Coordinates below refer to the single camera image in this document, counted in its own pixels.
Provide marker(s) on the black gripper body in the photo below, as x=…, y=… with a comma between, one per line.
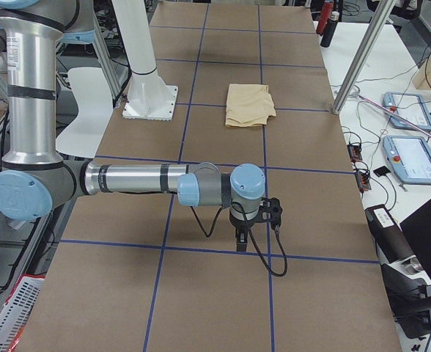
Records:
x=240, y=223

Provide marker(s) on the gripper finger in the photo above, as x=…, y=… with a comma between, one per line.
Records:
x=243, y=242
x=239, y=242

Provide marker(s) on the beige long sleeve shirt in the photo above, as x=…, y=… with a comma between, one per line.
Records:
x=248, y=105

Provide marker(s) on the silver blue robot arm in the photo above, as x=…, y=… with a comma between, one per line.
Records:
x=35, y=179

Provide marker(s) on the lower small circuit board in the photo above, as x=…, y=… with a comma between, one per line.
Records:
x=363, y=180

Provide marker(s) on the small circuit board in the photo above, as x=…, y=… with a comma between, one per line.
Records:
x=354, y=151
x=363, y=180

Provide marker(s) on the upper small circuit board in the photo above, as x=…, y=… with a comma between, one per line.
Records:
x=354, y=151

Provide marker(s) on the lower blue teach pendant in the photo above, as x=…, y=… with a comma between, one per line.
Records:
x=409, y=158

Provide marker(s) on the blue teach pendant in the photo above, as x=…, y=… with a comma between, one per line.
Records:
x=409, y=158
x=409, y=106

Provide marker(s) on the black desk device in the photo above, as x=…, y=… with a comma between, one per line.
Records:
x=409, y=293

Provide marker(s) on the white plastic chair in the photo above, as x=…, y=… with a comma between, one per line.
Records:
x=92, y=94

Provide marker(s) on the upper blue teach pendant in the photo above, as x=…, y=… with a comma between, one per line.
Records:
x=409, y=106

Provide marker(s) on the pink reaching stick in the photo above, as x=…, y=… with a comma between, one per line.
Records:
x=390, y=113

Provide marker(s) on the black water bottle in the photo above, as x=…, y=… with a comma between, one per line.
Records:
x=329, y=30

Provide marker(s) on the red water bottle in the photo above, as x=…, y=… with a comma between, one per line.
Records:
x=326, y=10

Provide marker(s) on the white red plastic basket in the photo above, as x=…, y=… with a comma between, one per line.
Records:
x=16, y=310

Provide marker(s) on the white pedestal column base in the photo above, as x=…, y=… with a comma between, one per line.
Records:
x=148, y=96

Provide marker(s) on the aluminium frame post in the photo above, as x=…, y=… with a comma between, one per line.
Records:
x=372, y=32

